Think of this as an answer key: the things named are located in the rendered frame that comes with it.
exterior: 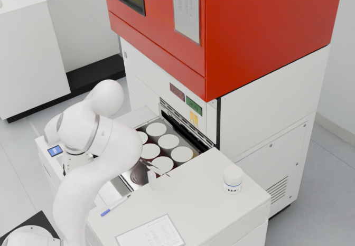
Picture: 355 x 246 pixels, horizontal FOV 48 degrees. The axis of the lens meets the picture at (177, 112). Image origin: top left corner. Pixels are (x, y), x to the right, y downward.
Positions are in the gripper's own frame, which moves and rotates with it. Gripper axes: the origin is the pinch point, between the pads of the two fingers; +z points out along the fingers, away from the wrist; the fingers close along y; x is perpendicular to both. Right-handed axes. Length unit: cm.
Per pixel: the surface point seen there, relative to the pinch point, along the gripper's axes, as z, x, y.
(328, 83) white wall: 17, -31, -214
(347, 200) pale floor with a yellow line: 66, 32, -176
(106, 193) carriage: 10.7, 2.8, -12.1
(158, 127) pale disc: 1, -17, -50
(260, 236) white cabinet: 16, 50, -58
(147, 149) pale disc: 3.3, -7.5, -37.5
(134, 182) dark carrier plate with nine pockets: 6.4, 6.4, -23.0
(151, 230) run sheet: 1.5, 35.4, -12.9
